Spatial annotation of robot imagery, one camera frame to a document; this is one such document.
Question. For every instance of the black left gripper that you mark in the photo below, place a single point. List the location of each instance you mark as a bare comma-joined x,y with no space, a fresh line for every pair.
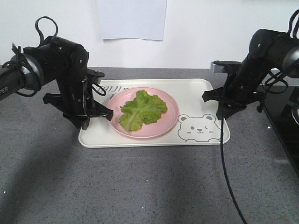
75,99

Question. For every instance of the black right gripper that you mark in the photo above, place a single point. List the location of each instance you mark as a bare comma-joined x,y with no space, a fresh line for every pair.
228,107

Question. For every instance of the pink round plate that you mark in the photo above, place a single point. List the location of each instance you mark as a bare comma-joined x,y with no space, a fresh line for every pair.
167,121

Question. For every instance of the green lettuce leaf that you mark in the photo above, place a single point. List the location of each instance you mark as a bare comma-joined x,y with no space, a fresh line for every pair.
143,109

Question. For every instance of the cream bear serving tray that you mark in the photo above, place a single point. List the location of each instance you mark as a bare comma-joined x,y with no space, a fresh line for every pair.
197,122

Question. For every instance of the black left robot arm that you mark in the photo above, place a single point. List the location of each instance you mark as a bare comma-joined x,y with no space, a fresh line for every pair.
64,61

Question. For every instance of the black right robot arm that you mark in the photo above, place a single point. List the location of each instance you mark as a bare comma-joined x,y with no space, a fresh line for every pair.
268,49

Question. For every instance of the white paper sheet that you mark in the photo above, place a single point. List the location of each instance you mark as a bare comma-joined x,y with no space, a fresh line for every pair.
132,19

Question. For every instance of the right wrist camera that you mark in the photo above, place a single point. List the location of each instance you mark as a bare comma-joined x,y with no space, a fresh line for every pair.
219,66

